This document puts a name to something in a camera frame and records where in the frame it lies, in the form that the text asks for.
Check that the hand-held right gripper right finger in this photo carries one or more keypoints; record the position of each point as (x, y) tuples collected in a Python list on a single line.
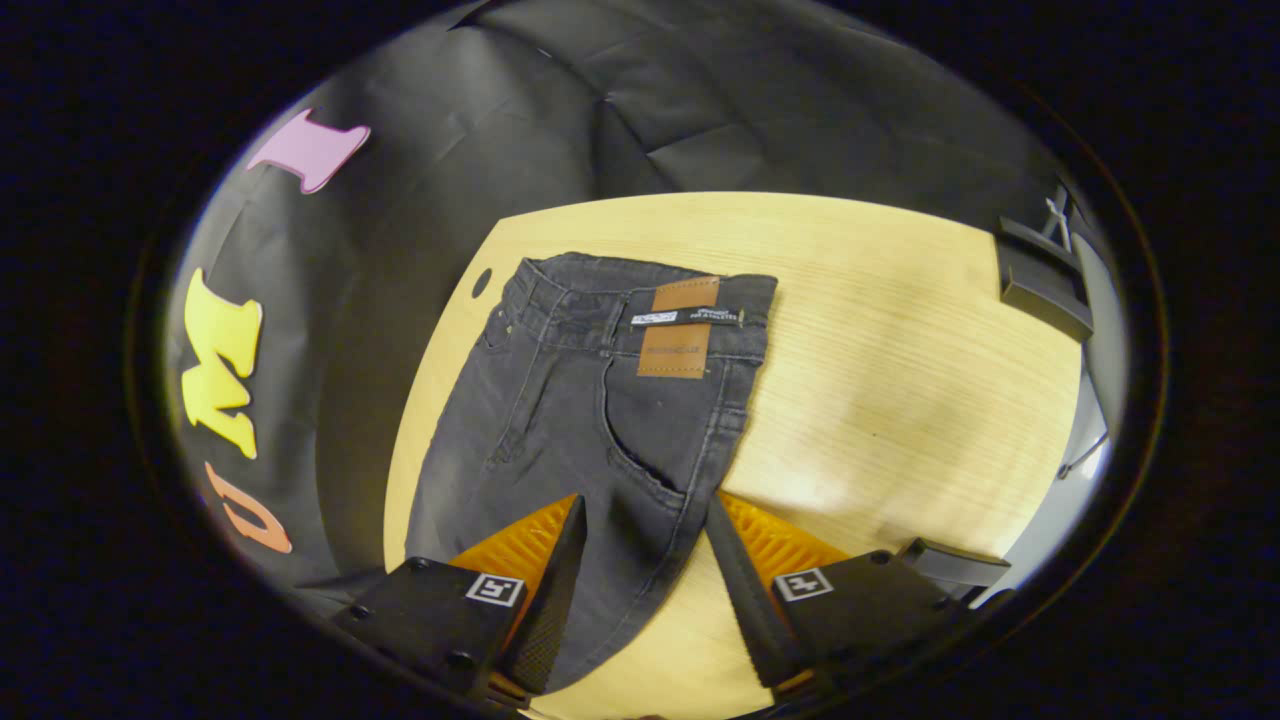
[(745, 600)]

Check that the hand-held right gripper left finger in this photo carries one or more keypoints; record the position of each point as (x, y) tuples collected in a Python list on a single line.
[(555, 610)]

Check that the dark grey jeans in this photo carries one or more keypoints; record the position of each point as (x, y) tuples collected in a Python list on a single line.
[(560, 430)]

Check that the dark grey furniture part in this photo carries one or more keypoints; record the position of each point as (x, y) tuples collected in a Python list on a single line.
[(1040, 285)]

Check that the black backdrop cloth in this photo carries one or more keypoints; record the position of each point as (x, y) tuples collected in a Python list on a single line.
[(450, 150)]

